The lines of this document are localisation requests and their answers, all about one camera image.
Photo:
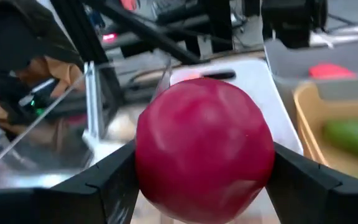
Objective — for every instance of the clear plastic bin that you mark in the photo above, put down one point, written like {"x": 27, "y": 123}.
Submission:
{"x": 57, "y": 149}

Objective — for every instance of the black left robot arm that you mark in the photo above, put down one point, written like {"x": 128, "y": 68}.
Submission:
{"x": 291, "y": 21}

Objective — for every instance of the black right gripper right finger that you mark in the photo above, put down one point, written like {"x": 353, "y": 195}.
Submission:
{"x": 322, "y": 202}

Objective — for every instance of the person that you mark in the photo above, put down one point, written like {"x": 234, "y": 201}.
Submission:
{"x": 11, "y": 31}

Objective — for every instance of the gray plastic bin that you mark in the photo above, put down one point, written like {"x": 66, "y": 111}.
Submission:
{"x": 291, "y": 59}

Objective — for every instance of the black aluminium table frame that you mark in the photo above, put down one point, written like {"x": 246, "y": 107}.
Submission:
{"x": 82, "y": 37}

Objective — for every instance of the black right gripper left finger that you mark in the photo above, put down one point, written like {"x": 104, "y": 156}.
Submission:
{"x": 73, "y": 205}

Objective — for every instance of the white toy garlic bulb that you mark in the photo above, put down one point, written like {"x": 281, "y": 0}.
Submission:
{"x": 121, "y": 126}

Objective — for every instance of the orange toy carrot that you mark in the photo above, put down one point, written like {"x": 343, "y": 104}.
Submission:
{"x": 331, "y": 71}

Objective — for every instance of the white plastic basket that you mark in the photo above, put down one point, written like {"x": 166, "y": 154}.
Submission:
{"x": 259, "y": 93}

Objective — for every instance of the green toy cucumber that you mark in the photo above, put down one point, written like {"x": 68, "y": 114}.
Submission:
{"x": 353, "y": 138}

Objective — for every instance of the red toy apple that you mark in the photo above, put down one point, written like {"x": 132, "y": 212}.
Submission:
{"x": 204, "y": 149}

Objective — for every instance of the yellow plastic basket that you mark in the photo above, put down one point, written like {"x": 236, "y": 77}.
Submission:
{"x": 309, "y": 124}

